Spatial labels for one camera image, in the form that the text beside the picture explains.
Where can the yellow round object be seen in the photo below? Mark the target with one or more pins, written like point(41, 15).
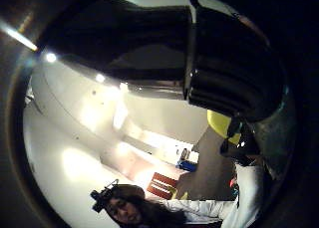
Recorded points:
point(217, 123)

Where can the blue box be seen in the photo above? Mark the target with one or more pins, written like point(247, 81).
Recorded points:
point(188, 165)

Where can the round ceiling spot light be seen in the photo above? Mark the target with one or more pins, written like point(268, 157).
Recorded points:
point(100, 77)
point(51, 57)

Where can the red striped box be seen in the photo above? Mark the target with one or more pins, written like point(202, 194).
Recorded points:
point(162, 185)

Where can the the person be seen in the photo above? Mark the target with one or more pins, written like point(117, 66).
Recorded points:
point(199, 209)

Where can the black head-mounted device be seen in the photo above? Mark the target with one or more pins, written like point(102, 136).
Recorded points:
point(101, 197)

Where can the long ceiling light strip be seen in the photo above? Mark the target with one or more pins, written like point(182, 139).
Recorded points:
point(18, 36)

